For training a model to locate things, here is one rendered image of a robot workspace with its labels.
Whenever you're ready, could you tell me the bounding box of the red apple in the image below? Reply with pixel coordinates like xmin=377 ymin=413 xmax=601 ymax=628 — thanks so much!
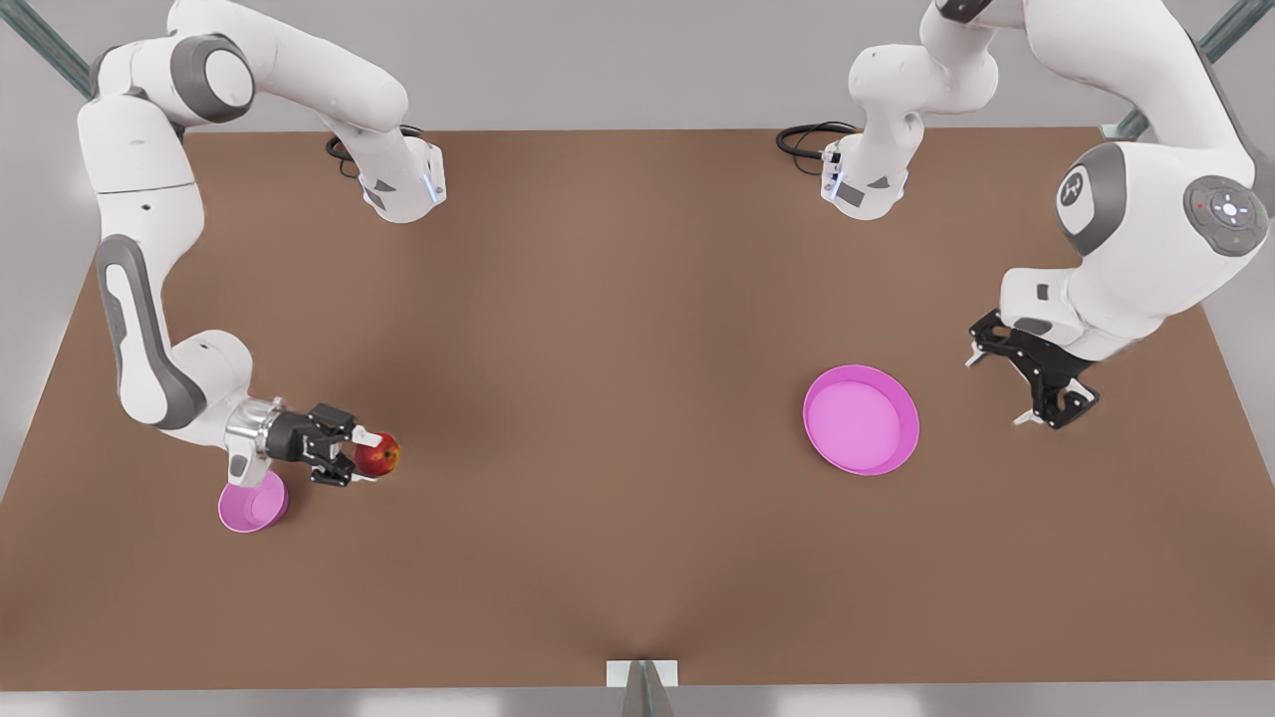
xmin=356 ymin=431 xmax=402 ymax=480

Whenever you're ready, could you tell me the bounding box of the pink bowl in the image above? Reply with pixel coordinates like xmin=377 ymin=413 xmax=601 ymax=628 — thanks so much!
xmin=218 ymin=469 xmax=291 ymax=535

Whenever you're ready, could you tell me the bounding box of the pink plate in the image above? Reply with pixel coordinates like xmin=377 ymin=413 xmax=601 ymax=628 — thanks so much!
xmin=803 ymin=363 xmax=921 ymax=478

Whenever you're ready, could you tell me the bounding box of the black cable loop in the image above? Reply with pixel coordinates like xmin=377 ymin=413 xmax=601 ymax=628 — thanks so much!
xmin=325 ymin=123 xmax=426 ymax=181
xmin=775 ymin=120 xmax=864 ymax=179

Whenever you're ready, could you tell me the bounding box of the silver frame post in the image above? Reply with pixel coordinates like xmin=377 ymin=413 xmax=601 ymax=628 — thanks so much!
xmin=1100 ymin=0 xmax=1275 ymax=141
xmin=0 ymin=0 xmax=98 ymax=102
xmin=606 ymin=657 xmax=680 ymax=717

